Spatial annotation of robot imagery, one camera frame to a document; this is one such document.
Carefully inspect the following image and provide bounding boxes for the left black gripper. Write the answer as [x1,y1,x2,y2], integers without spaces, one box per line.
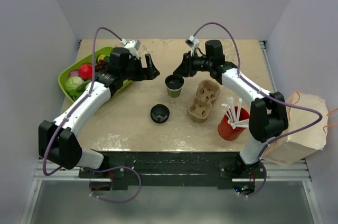
[121,53,159,81]

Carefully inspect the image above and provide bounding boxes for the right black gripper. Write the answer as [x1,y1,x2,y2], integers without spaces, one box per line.
[173,51,212,78]

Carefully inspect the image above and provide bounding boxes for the black plastic cup lid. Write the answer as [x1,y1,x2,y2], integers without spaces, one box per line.
[165,74,184,90]

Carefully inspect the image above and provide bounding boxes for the green paper coffee cup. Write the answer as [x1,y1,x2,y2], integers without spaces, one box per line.
[166,83,183,98]

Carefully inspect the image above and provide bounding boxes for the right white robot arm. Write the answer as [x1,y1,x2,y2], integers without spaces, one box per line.
[174,36,288,178]

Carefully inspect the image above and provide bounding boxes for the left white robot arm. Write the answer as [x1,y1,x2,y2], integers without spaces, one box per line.
[38,47,160,178]

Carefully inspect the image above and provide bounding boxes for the brown pulp cup carrier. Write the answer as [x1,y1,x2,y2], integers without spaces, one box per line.
[187,80,220,123]

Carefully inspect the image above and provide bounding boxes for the purple grapes bunch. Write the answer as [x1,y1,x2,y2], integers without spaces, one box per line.
[95,60,108,72]

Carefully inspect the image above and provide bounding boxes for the green bottle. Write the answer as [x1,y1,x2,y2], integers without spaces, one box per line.
[96,54,110,63]

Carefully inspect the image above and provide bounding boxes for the green plastic bin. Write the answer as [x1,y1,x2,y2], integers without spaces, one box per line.
[58,46,133,102]

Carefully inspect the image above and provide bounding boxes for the red apple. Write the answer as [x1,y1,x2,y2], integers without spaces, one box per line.
[78,63,92,81]

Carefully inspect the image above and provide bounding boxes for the red cup holder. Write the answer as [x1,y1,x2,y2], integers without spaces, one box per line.
[218,108,250,141]

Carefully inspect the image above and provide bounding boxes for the white wrapped straw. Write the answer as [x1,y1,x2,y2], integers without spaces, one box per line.
[222,97,249,129]

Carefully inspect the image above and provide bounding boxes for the green cabbage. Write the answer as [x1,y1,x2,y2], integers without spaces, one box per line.
[64,76,84,94]

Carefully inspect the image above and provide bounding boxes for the red onion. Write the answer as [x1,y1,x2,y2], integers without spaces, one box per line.
[69,70,79,77]

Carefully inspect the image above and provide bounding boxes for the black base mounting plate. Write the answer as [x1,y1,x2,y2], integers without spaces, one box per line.
[79,151,266,194]

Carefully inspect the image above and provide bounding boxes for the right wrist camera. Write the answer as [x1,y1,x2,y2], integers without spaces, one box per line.
[185,35,200,57]

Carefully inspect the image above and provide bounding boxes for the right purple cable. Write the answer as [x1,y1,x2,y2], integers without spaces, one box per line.
[192,22,323,198]

